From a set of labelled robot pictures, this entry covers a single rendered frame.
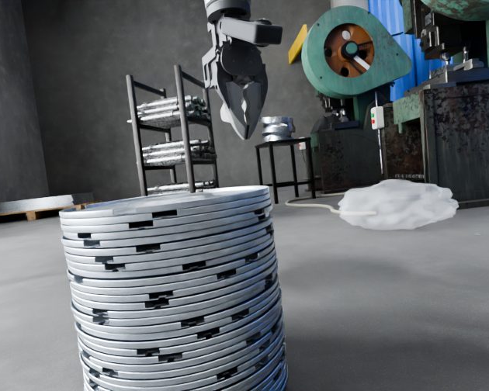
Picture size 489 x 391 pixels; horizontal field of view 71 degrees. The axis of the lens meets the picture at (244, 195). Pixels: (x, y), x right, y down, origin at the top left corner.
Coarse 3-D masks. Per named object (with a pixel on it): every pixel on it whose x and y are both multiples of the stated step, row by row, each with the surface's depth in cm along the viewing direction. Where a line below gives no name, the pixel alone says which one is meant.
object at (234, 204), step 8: (240, 200) 41; (248, 200) 42; (256, 200) 43; (192, 208) 37; (200, 208) 38; (208, 208) 38; (216, 208) 38; (224, 208) 39; (232, 208) 40; (112, 216) 44; (120, 216) 36; (128, 216) 36; (136, 216) 36; (144, 216) 36; (152, 216) 38; (168, 216) 37; (176, 216) 37; (64, 224) 41; (72, 224) 40; (80, 224) 39; (88, 224) 38; (96, 224) 37; (104, 224) 37
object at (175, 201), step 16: (176, 192) 65; (208, 192) 51; (224, 192) 57; (240, 192) 52; (256, 192) 43; (112, 208) 48; (128, 208) 45; (144, 208) 36; (160, 208) 36; (176, 208) 37
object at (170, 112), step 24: (144, 120) 209; (168, 120) 212; (192, 120) 209; (168, 144) 212; (192, 144) 209; (144, 168) 212; (168, 168) 241; (192, 168) 202; (216, 168) 239; (144, 192) 210; (168, 192) 212; (192, 192) 201
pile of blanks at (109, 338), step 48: (96, 240) 42; (144, 240) 37; (192, 240) 37; (240, 240) 40; (96, 288) 38; (144, 288) 37; (192, 288) 37; (240, 288) 40; (96, 336) 42; (144, 336) 37; (192, 336) 38; (240, 336) 40; (96, 384) 42; (144, 384) 38; (192, 384) 38; (240, 384) 40
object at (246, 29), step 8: (224, 24) 54; (232, 24) 52; (240, 24) 50; (248, 24) 48; (256, 24) 46; (264, 24) 47; (272, 24) 49; (224, 32) 55; (232, 32) 52; (240, 32) 50; (248, 32) 48; (256, 32) 47; (264, 32) 47; (272, 32) 48; (280, 32) 48; (248, 40) 48; (256, 40) 47; (264, 40) 48; (272, 40) 48; (280, 40) 49
